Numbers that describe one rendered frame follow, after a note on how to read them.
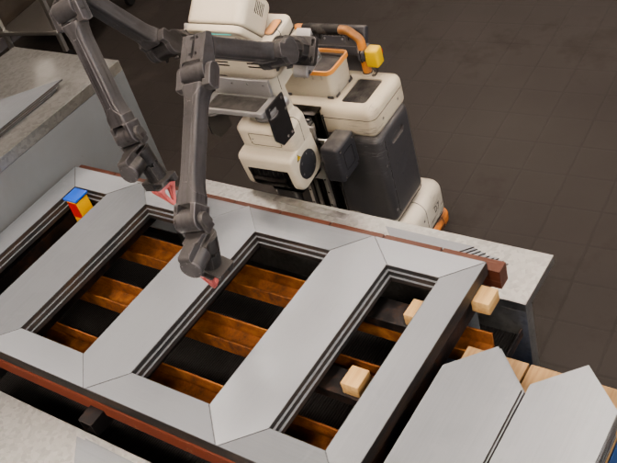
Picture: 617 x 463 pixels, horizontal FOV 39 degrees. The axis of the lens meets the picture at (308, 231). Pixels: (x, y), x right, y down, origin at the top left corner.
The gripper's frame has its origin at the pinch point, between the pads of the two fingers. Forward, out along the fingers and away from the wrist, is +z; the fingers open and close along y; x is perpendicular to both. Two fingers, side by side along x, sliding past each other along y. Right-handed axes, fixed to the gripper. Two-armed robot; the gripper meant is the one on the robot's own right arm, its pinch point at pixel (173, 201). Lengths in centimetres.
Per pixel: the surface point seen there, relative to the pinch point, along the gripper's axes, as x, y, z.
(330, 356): -26, 68, 27
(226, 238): -1.8, 17.1, 12.1
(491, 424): -30, 112, 36
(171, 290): -25.2, 15.4, 11.5
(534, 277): 29, 91, 49
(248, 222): 6.1, 19.4, 12.7
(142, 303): -32.2, 10.7, 10.3
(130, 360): -49, 22, 13
